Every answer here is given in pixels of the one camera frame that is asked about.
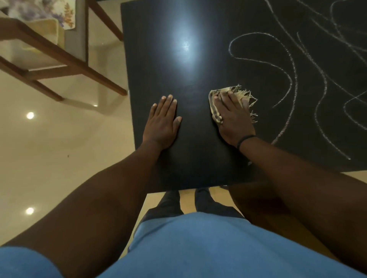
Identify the person's left hand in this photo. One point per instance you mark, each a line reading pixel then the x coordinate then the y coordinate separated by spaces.
pixel 160 129

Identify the person's right hand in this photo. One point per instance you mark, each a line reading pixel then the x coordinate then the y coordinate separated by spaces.
pixel 235 123

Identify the striped fringed cloth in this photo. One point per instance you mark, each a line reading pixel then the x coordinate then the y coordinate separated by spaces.
pixel 240 91

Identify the tan moulded chair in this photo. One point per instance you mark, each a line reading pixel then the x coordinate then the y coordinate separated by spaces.
pixel 263 212

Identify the wooden armchair with grey seat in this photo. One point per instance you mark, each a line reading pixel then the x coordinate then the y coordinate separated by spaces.
pixel 57 54

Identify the floral printed paper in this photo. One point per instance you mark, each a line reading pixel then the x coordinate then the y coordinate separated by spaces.
pixel 43 10

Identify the person's left forearm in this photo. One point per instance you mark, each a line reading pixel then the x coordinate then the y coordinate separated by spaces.
pixel 94 206

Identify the person's right forearm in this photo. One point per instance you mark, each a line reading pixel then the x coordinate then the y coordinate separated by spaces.
pixel 309 194

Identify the person's dark trousers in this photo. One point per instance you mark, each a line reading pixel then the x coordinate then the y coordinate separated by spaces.
pixel 172 206

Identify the person's blue shirt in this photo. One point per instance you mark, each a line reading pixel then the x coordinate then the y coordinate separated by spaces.
pixel 200 249

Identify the black wristband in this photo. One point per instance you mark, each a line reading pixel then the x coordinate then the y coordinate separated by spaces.
pixel 245 138

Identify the black chalk-marked table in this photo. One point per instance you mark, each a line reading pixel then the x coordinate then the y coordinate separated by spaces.
pixel 160 43

